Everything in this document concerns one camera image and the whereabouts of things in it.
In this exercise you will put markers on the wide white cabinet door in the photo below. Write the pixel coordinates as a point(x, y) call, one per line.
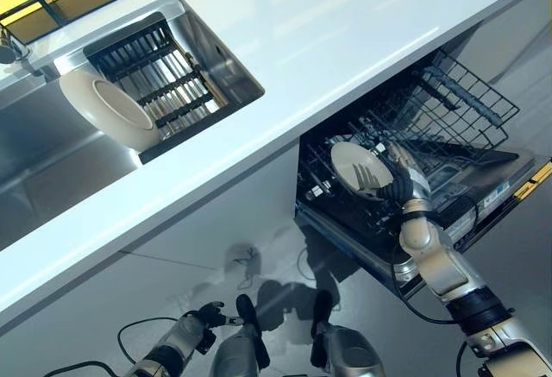
point(64, 338)

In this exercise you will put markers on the black dish drying rack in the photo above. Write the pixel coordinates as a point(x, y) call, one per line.
point(172, 75)

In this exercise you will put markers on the white cabinet panel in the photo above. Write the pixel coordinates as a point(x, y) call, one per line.
point(509, 40)

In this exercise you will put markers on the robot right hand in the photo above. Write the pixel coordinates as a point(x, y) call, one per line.
point(401, 187)

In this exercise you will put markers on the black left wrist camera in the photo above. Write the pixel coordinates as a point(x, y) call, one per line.
point(206, 341)

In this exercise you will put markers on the robot leg black foot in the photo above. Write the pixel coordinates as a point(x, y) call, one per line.
point(235, 351)
point(353, 355)

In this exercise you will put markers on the stainless steel sink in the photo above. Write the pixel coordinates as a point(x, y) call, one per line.
point(52, 135)

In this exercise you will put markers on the cream ceramic plate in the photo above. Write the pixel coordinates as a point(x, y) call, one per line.
point(349, 165)
point(99, 105)

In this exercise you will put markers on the robot left leg black foot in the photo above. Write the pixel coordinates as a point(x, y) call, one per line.
point(235, 351)

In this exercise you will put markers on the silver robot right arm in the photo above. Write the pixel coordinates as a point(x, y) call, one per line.
point(444, 265)

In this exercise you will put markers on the dishwasher door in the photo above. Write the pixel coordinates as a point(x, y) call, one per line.
point(345, 226)

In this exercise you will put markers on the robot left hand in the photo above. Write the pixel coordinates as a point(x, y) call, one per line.
point(211, 316)

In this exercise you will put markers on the robot right leg black foot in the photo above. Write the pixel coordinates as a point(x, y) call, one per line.
point(353, 355)

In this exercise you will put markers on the narrow white cabinet door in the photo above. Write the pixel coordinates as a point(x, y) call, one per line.
point(241, 213)

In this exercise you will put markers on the chrome gooseneck kitchen faucet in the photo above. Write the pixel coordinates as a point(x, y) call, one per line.
point(6, 51)

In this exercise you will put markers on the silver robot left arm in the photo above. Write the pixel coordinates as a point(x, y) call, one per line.
point(172, 342)

